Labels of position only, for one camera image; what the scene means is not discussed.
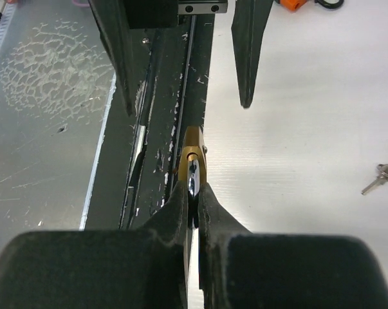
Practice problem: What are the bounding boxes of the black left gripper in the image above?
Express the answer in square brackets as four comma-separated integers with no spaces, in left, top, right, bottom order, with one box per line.
[88,0,273,116]

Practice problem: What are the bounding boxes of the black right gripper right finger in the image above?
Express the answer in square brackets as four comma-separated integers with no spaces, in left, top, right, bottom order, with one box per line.
[198,184,388,308]

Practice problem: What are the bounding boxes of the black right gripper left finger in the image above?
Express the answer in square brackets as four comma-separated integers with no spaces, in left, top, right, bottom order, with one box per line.
[0,182,188,308]

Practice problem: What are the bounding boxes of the large brass padlock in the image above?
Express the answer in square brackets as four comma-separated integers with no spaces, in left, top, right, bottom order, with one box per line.
[178,126,207,228]

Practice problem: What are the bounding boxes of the keys of small padlock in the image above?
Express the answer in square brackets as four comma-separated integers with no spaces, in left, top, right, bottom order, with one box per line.
[361,164,388,195]

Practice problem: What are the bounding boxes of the orange black padlock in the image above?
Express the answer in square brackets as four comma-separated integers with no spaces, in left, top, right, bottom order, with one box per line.
[279,0,346,12]

